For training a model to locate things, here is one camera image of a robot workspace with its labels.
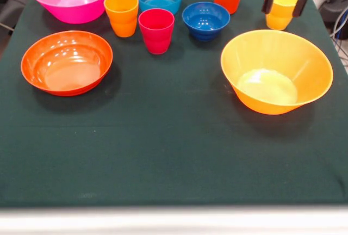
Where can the dark blue bowl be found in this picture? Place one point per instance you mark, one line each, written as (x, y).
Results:
(204, 32)

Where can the magenta cup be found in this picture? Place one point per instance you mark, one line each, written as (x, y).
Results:
(156, 39)

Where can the yellow cup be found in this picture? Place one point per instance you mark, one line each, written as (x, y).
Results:
(281, 14)

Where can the small orange cup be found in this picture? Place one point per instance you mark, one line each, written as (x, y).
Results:
(122, 25)

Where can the dark green tablecloth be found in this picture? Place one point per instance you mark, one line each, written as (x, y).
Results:
(174, 164)

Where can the shallow red-orange bowl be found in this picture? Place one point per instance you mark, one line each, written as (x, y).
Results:
(68, 55)

